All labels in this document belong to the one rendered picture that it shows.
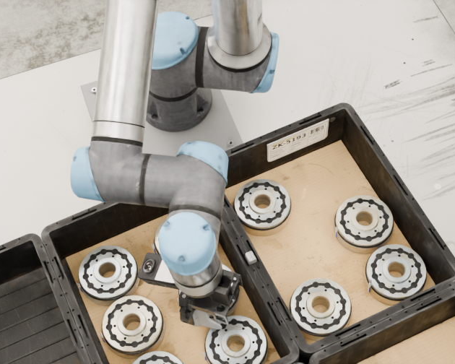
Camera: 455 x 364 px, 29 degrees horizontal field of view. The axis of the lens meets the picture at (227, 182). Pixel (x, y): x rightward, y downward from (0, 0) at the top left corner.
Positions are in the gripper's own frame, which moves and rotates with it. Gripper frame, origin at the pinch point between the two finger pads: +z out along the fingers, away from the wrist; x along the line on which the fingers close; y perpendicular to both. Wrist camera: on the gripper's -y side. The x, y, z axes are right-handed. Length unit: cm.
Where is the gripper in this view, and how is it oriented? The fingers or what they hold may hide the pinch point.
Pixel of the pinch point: (200, 305)
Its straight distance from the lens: 152.7
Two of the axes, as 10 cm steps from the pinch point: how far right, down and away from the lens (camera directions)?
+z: 0.9, 4.1, 9.1
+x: 3.4, -8.7, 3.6
